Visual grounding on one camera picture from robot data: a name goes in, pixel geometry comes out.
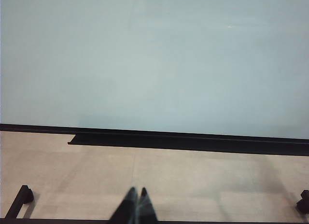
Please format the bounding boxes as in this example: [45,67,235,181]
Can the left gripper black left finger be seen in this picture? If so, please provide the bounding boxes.
[112,186,139,222]

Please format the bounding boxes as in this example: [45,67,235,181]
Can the black whiteboard pen tray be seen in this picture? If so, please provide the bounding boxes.
[67,133,309,157]

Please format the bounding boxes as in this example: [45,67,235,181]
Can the black stand foot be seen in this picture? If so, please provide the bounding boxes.
[296,189,309,214]

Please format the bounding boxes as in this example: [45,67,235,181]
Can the white whiteboard with black frame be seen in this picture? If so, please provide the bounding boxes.
[0,0,309,147]

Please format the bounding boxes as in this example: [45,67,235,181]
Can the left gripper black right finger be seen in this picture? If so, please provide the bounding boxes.
[138,187,159,222]

